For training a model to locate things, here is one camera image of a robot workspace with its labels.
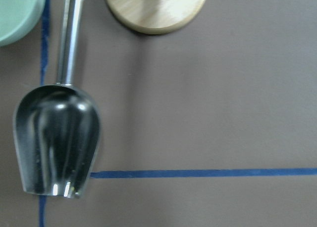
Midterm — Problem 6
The wooden mug tree stand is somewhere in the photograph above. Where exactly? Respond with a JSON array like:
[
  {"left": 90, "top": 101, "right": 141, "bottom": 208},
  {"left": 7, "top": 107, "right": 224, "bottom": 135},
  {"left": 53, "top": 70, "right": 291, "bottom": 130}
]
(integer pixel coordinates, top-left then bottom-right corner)
[{"left": 106, "top": 0, "right": 206, "bottom": 35}]

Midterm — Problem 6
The steel scoop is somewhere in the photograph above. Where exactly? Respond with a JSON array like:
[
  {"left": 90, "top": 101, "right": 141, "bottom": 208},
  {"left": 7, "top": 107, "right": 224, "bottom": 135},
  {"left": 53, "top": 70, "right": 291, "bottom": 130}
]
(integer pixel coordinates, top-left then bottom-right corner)
[{"left": 13, "top": 0, "right": 101, "bottom": 198}]

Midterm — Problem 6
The green bowl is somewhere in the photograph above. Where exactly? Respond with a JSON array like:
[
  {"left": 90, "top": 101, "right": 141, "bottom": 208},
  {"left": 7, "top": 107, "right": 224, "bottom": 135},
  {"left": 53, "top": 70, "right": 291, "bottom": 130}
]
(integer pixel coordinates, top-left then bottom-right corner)
[{"left": 0, "top": 0, "right": 46, "bottom": 46}]

